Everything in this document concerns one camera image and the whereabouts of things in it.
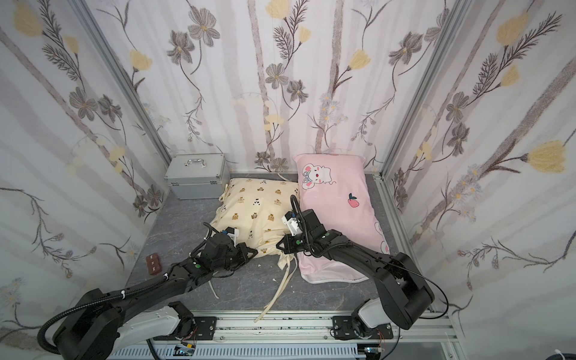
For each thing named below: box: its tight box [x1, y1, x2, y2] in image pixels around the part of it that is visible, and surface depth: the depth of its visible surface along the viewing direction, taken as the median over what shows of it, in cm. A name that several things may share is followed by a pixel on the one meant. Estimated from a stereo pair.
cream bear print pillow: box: [209, 178, 300, 268], surface depth 92 cm
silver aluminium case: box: [164, 153, 231, 200], surface depth 104 cm
